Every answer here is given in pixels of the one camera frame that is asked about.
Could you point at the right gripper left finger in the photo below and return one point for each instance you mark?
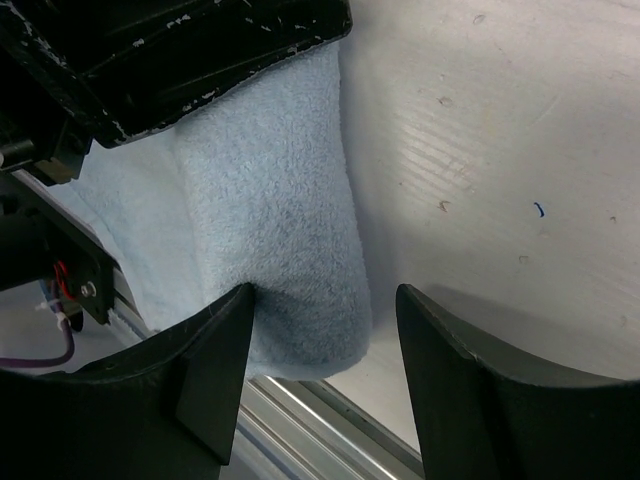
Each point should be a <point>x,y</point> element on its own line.
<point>165,408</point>

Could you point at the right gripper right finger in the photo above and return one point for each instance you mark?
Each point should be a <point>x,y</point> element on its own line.
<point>485,409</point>

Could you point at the light blue towel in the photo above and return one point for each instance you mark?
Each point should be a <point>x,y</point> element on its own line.
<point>252,188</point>

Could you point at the aluminium mounting rail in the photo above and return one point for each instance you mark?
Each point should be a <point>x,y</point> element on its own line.
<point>310,430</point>

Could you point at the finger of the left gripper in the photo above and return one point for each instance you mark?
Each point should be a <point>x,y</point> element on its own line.
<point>146,64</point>
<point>38,135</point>

